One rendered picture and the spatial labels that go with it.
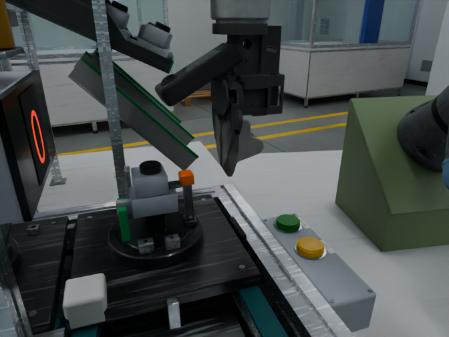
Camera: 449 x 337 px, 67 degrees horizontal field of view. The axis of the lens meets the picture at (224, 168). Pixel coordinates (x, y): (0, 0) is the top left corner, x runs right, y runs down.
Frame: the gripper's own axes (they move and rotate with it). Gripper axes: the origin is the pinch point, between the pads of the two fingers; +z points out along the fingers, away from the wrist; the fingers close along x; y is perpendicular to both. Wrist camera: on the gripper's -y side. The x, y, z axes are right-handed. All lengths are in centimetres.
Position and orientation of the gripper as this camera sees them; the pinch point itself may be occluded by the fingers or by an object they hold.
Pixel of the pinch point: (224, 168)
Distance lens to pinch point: 51.1
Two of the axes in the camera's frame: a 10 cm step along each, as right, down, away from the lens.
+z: 0.0, 9.2, 4.0
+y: 9.5, -1.3, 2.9
